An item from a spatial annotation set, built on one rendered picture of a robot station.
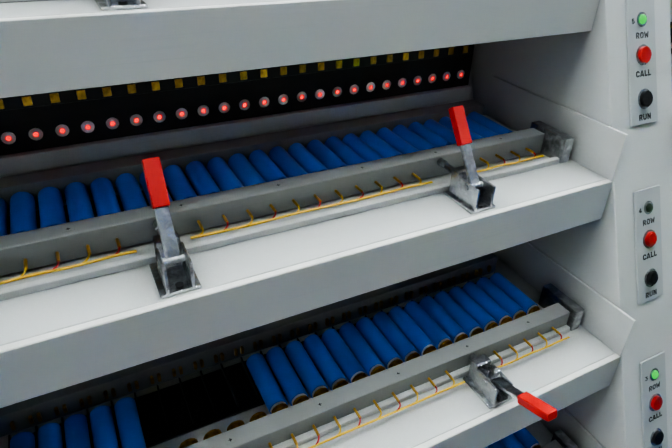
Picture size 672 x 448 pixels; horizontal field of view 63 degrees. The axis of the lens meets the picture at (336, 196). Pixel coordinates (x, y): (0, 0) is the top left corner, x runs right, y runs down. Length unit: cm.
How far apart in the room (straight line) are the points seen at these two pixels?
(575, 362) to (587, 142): 23
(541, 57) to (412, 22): 23
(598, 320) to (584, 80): 26
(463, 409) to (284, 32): 37
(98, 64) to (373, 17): 20
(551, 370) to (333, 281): 28
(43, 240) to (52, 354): 9
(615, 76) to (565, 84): 5
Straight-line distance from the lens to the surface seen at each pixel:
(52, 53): 38
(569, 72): 63
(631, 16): 63
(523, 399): 54
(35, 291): 43
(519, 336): 63
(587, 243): 66
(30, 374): 41
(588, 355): 66
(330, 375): 55
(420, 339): 59
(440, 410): 56
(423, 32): 47
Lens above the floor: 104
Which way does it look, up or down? 11 degrees down
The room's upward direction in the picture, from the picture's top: 8 degrees counter-clockwise
